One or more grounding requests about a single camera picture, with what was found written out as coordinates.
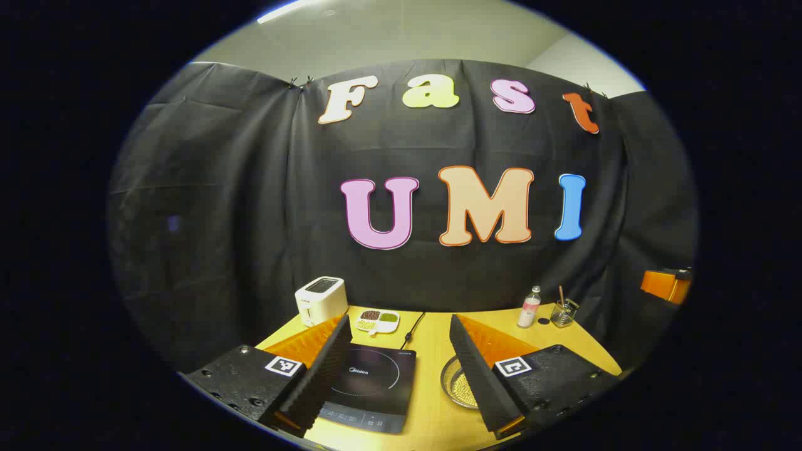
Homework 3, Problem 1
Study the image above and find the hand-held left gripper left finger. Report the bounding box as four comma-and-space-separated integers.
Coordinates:
182, 313, 353, 439

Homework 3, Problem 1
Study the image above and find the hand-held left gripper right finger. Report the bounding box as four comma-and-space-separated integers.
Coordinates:
449, 313, 623, 440

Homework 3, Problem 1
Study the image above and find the pile of soybeans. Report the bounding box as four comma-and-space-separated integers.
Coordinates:
452, 370, 479, 405

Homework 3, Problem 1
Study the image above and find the stainless steel pot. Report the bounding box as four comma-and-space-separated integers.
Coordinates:
440, 355, 480, 410

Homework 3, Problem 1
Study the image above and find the black induction cooktop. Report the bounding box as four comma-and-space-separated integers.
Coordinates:
316, 343, 417, 435

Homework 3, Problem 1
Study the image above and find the white toaster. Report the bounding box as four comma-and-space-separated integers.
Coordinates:
294, 276, 349, 328

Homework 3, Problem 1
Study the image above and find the white divided dish of beans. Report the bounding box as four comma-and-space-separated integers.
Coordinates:
355, 309, 400, 335

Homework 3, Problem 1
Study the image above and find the clear bottle with pink label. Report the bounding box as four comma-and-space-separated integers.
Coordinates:
518, 286, 542, 329

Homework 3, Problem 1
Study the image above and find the black power cable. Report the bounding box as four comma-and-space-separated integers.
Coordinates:
401, 311, 427, 350

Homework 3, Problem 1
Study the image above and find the wire utensil holder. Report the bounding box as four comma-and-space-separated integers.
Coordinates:
550, 299, 580, 328

